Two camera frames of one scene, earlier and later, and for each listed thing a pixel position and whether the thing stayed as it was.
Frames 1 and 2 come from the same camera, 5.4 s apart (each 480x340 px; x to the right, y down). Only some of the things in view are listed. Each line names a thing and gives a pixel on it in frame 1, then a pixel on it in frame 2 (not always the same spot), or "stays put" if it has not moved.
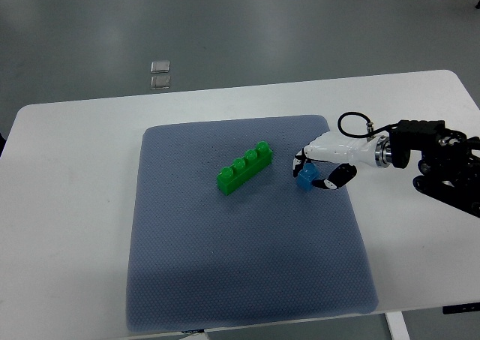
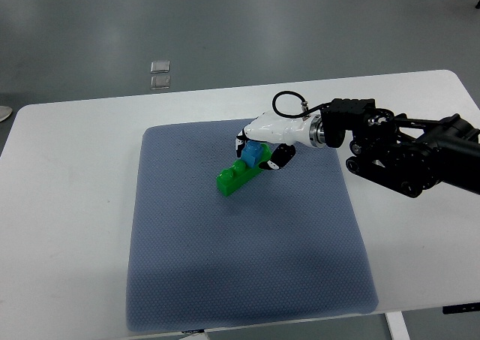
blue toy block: (309, 173) to (252, 153)
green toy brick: (253, 161) stays put
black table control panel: (461, 308) stays put
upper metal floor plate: (160, 67) stays put
